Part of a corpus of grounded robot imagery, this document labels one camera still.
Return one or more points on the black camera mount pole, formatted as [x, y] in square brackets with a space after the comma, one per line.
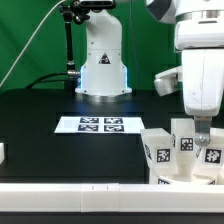
[73, 75]

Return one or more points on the black camera on mount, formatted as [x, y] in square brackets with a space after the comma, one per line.
[95, 4]

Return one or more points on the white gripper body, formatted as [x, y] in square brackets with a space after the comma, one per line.
[203, 81]

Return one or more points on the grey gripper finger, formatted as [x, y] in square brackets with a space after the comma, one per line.
[202, 130]

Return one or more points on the white front rail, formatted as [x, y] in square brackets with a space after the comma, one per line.
[23, 197]

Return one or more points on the white paper marker sheet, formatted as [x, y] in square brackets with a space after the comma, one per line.
[99, 125]

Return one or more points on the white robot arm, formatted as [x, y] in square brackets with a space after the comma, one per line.
[198, 37]

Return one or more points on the white left block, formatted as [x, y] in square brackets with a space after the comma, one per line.
[2, 153]

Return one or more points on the white round stool seat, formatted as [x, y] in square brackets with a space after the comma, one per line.
[184, 180]

